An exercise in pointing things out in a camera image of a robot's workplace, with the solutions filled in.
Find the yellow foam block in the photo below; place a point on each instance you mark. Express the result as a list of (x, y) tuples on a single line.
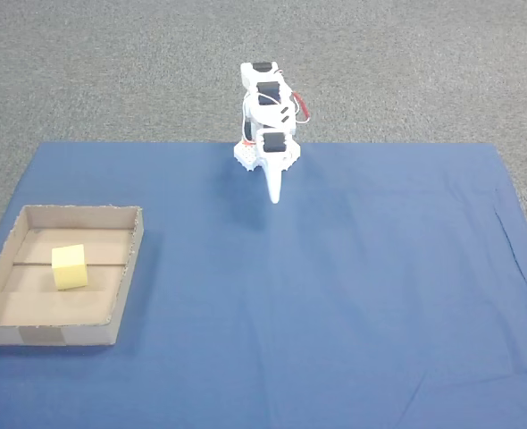
[(69, 268)]

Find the shallow cardboard box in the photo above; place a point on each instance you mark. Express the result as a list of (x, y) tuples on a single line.
[(31, 308)]

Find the blue cloth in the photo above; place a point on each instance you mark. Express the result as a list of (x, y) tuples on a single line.
[(299, 304)]

